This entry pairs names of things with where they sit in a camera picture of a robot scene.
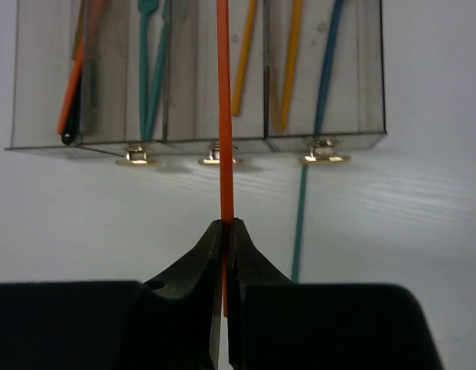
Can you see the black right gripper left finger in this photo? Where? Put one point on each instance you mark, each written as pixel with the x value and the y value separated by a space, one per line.
pixel 168 322

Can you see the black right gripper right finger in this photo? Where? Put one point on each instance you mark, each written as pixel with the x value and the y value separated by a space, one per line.
pixel 275 323

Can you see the gold knife green handle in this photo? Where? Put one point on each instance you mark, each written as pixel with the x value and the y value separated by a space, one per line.
pixel 71 130
pixel 79 29

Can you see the yellow chopstick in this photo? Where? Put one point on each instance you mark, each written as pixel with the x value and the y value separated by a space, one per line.
pixel 240 76

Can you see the orange plastic knife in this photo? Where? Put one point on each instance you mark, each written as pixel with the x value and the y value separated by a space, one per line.
pixel 90 30

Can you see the yellow plastic spoon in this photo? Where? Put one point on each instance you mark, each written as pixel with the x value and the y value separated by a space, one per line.
pixel 291 63

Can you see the orange chopstick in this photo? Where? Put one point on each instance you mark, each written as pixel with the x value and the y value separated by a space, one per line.
pixel 225 124

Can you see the blue plastic spoon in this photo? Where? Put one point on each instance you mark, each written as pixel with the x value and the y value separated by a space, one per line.
pixel 328 61

